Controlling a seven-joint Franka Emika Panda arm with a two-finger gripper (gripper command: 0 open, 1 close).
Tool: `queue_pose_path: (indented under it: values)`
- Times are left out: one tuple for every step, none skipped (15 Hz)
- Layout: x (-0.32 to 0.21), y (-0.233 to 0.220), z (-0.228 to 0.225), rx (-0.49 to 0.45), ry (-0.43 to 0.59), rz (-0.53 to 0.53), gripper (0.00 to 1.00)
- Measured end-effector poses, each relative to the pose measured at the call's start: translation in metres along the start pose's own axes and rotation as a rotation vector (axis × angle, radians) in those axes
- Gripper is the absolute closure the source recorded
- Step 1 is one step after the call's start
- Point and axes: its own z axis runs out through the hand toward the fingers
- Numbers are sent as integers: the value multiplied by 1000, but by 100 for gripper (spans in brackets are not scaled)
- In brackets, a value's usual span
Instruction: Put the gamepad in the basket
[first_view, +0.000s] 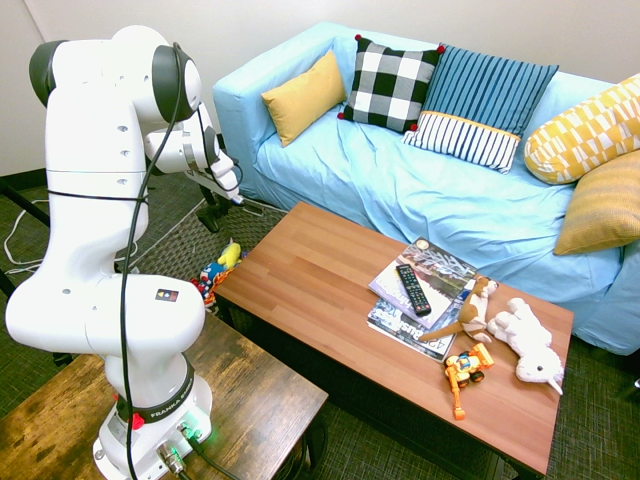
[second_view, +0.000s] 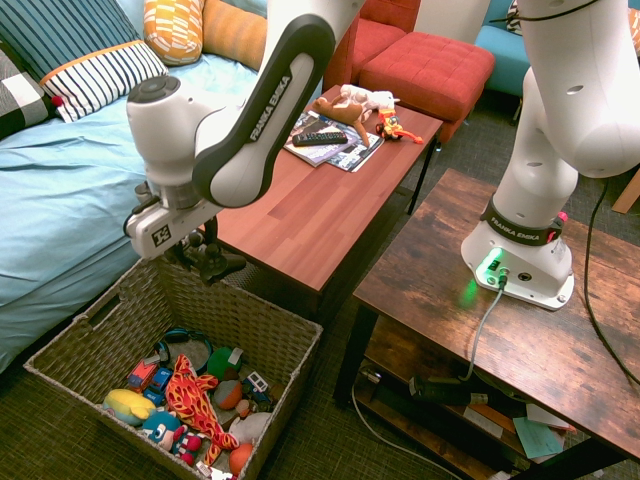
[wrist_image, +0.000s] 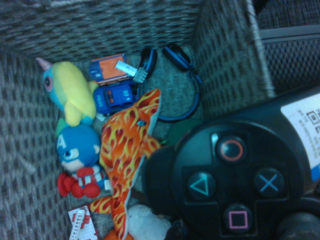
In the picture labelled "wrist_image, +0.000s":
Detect Captain America plush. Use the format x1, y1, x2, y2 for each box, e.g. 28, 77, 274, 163
55, 123, 114, 199

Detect blue black headphones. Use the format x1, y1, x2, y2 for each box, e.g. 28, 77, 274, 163
138, 43, 204, 123

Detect black gamepad with white sticker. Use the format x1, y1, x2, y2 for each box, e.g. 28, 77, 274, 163
141, 86, 320, 240

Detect yellow blue unicorn plush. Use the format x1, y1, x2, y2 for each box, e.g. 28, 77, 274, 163
35, 56, 100, 127

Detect orange flame pattern shark plush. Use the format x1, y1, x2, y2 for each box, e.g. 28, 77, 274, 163
89, 88, 162, 240

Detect orange blue toy truck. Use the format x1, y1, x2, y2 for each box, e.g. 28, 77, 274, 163
88, 53, 130, 85

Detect red white toy fire truck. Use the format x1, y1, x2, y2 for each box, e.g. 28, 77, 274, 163
67, 203, 101, 240

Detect grey wicker basket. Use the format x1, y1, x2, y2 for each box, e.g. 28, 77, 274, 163
0, 0, 276, 240

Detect small white plastic piece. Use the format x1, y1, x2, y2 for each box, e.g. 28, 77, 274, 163
114, 60, 148, 83

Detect blue toy police car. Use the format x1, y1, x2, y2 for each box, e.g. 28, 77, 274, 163
92, 79, 141, 117

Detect small white plush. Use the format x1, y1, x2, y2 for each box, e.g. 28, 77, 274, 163
125, 204, 173, 240

